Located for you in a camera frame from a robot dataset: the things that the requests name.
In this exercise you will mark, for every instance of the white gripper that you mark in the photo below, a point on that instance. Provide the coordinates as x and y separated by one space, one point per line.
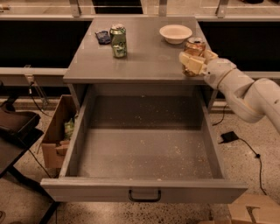
218 71

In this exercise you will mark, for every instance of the orange soda can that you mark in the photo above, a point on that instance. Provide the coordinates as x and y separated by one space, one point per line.
195 46

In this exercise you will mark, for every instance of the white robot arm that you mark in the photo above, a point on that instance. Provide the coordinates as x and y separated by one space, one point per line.
249 99

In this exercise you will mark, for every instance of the grey cabinet counter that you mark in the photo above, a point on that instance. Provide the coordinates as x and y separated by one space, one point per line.
150 73

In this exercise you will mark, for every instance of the green soda can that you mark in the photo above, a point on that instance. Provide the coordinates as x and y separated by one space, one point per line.
118 40

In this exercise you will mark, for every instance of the open grey top drawer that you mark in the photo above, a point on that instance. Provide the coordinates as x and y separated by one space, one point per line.
171 148

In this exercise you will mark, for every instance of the white ceramic bowl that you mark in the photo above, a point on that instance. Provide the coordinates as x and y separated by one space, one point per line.
175 33

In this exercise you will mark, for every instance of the black power adapter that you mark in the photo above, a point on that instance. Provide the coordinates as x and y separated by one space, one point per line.
229 137

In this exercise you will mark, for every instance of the blue snack bag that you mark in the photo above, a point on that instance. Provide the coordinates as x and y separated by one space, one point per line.
103 37

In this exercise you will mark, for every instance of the green bag in box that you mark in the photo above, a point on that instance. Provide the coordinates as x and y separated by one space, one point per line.
69 129

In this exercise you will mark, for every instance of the cardboard box bottom right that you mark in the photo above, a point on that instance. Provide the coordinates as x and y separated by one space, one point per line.
250 209

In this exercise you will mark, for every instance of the brown cardboard box left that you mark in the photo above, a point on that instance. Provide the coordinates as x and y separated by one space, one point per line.
55 144

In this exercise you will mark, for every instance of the black side table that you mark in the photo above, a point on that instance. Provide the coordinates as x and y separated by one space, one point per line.
18 133

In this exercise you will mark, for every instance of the black drawer handle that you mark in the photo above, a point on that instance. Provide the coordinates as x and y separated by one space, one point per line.
145 197

